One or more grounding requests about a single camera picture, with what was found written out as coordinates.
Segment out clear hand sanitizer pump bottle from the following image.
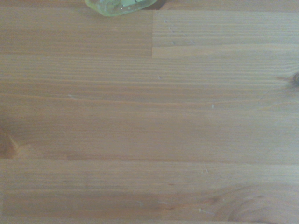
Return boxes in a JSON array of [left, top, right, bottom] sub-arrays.
[[84, 0, 158, 17]]

